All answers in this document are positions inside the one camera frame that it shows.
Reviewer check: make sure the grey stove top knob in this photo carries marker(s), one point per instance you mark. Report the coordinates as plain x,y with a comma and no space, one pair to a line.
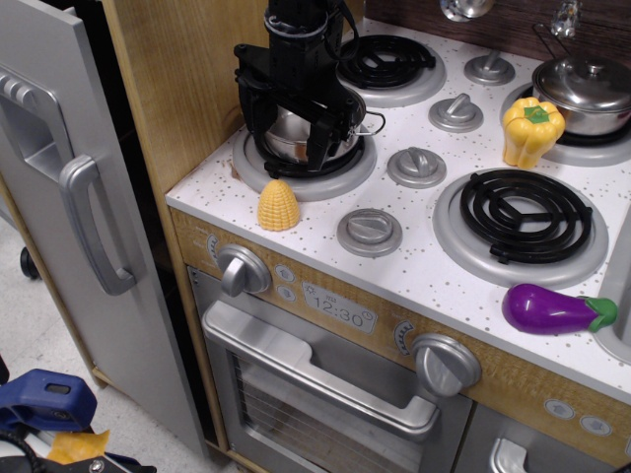
416,168
457,115
489,70
369,232

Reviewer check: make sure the silver oven knob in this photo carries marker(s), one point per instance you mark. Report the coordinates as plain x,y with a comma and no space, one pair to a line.
243,271
443,365

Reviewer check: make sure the back left stove burner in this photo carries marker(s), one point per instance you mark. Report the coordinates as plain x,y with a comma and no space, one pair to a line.
391,71

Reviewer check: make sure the yellow tape piece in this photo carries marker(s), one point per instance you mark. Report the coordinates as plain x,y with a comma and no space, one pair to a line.
68,448

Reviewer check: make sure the grey toy fridge door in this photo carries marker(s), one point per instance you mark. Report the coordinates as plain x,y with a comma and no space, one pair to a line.
63,166

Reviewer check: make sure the front left stove burner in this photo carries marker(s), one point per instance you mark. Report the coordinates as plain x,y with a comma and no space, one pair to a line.
249,165

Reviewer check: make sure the right silver oven knob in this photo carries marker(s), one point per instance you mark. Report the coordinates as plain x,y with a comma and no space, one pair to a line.
443,365

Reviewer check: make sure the small silver pan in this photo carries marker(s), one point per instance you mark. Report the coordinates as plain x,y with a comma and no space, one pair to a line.
288,136

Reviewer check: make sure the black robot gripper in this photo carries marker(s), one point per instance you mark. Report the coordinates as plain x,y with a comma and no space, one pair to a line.
297,71

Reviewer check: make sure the toy kitchen stove unit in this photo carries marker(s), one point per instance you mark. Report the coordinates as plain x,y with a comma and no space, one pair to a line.
573,387

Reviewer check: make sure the left silver oven knob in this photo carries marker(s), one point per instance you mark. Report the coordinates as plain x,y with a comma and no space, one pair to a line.
243,271

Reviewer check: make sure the silver faucet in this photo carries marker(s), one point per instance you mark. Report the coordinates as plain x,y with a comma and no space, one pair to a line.
462,11

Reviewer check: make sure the front right stove burner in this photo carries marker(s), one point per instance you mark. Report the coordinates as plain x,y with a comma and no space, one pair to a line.
511,226

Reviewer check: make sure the grey fridge door handle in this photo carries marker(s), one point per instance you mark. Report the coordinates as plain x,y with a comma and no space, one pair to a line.
98,199

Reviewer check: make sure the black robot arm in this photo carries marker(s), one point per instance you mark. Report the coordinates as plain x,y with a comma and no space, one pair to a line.
301,15

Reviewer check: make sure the blue clamp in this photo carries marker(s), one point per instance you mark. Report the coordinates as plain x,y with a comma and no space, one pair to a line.
47,401

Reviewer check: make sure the silver pot with lid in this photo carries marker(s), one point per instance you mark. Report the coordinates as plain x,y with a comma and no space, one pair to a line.
591,92

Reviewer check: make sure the yellow toy bell pepper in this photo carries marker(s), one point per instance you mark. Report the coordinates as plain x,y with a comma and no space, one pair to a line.
531,129

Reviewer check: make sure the grey oven door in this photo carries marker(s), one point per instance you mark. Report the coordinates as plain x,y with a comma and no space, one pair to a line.
297,398

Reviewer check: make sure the purple toy eggplant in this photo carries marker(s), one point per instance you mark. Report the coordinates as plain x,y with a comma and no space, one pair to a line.
535,310

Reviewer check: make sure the grey lower right door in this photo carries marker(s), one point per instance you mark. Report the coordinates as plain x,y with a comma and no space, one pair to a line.
497,443

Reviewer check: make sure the yellow toy corn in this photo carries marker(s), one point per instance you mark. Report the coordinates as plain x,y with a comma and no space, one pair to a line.
278,209

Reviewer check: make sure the oven clock display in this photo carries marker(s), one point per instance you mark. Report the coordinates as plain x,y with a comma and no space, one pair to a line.
339,308

